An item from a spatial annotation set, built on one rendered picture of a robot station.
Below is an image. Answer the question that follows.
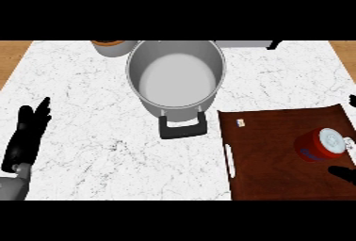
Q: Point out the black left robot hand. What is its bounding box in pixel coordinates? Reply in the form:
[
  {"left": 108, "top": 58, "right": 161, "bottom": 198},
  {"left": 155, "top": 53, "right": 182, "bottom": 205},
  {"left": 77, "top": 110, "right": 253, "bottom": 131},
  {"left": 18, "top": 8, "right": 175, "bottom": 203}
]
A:
[{"left": 0, "top": 96, "right": 53, "bottom": 174}]

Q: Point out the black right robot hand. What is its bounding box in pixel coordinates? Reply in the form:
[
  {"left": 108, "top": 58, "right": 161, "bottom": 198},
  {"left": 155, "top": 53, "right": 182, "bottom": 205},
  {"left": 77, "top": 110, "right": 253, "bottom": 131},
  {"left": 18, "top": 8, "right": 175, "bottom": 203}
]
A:
[{"left": 327, "top": 94, "right": 356, "bottom": 185}]

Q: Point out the red can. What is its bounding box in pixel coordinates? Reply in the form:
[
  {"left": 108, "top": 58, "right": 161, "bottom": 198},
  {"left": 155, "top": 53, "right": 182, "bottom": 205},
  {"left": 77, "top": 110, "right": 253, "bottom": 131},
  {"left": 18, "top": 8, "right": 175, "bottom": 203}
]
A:
[{"left": 294, "top": 126, "right": 349, "bottom": 163}]

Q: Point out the brown wooden tray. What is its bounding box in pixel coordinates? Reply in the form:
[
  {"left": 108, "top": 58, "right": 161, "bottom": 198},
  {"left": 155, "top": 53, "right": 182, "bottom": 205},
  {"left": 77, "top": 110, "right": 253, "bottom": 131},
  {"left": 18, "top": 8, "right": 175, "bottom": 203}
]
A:
[{"left": 217, "top": 104, "right": 356, "bottom": 201}]

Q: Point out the grey metal pot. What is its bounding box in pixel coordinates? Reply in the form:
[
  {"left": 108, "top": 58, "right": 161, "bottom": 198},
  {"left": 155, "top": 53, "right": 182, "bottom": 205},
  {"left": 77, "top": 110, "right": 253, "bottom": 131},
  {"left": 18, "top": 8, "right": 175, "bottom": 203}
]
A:
[{"left": 126, "top": 40, "right": 228, "bottom": 140}]

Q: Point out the grey cup with orange rim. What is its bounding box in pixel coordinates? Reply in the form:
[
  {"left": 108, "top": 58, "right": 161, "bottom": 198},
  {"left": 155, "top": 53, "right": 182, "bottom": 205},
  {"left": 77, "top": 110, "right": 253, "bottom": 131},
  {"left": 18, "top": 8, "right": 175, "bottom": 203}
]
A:
[{"left": 90, "top": 40, "right": 139, "bottom": 58}]

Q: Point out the grey flat appliance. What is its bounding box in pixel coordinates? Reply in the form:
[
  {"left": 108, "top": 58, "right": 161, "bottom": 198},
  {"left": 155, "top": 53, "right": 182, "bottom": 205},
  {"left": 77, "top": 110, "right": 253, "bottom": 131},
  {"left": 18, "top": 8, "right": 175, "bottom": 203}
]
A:
[{"left": 213, "top": 40, "right": 284, "bottom": 51}]

